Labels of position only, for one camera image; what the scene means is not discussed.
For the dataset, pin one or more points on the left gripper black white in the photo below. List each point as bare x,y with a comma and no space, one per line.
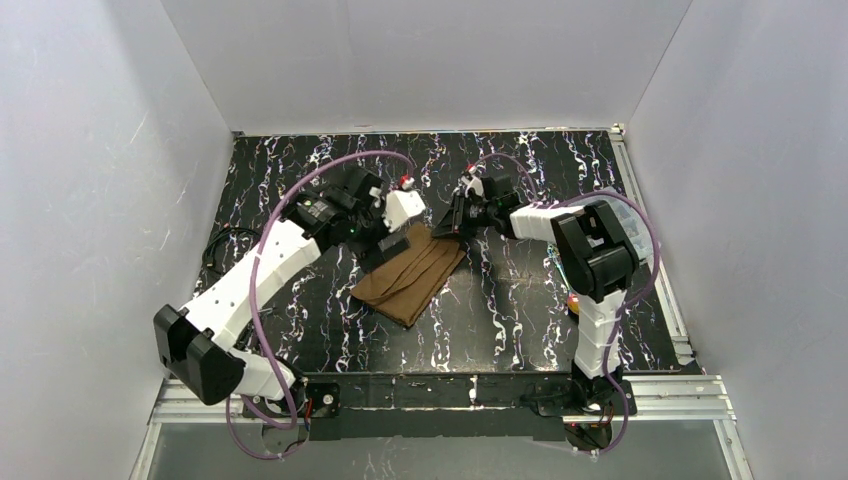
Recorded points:
387,245

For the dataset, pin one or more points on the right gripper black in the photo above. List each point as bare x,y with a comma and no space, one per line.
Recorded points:
460,216

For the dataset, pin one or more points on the brown woven cloth napkin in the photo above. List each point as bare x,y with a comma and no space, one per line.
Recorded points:
402,288

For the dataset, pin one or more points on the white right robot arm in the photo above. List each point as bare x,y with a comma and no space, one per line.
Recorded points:
597,256

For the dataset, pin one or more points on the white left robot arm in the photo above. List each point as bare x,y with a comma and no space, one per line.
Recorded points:
197,341

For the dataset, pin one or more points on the clear plastic compartment box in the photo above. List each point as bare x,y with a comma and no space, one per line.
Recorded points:
635,224

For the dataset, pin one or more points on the red yellow handled utensil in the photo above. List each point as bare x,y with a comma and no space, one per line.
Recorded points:
572,301

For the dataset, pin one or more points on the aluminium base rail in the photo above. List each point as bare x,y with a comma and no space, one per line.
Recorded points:
543,406

